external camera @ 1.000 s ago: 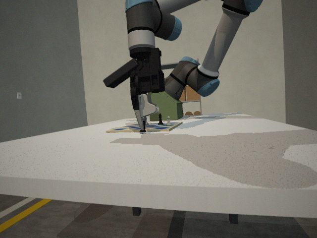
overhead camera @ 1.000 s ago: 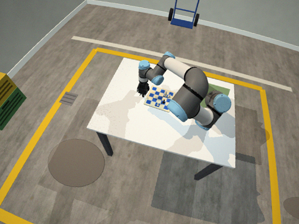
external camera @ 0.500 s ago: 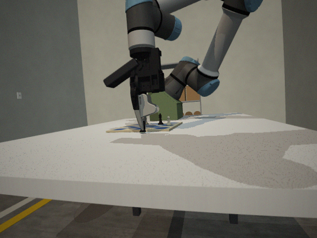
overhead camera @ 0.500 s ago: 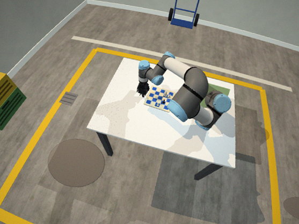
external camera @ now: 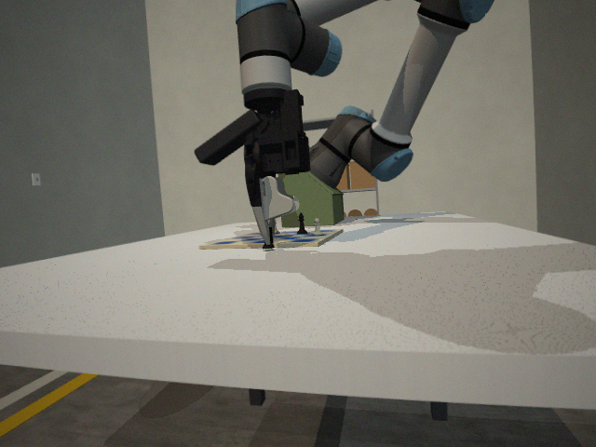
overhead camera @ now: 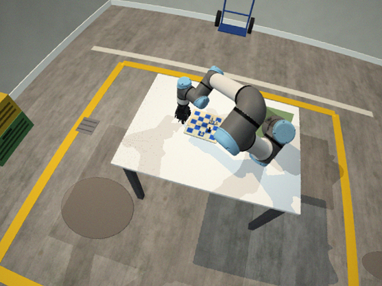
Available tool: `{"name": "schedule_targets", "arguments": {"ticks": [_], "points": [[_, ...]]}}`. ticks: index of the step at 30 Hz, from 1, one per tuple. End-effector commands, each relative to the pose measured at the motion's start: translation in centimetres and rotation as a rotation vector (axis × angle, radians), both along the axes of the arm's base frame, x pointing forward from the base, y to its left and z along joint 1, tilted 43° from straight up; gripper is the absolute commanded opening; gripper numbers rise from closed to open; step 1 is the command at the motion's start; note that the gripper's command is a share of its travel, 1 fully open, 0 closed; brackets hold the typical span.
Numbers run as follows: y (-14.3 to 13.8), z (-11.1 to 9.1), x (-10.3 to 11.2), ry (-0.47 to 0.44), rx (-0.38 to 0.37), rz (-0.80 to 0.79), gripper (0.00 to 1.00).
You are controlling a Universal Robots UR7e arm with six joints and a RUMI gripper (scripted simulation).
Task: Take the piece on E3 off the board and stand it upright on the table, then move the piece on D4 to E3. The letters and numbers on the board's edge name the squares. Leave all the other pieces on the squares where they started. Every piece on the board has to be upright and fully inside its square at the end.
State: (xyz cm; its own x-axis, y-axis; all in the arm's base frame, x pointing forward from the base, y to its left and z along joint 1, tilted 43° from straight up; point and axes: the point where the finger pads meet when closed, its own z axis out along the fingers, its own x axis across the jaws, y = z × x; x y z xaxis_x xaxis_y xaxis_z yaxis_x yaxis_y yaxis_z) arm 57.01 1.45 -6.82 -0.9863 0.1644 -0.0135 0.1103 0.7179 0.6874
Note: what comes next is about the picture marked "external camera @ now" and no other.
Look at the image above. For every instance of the blue and cream chessboard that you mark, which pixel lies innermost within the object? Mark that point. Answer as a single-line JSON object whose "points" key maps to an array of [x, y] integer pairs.
{"points": [[283, 239]]}

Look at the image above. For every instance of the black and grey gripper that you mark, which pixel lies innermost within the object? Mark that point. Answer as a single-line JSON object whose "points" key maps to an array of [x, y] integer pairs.
{"points": [[286, 152]]}

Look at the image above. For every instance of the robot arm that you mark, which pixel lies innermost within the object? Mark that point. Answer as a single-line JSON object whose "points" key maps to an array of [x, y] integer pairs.
{"points": [[270, 29]]}

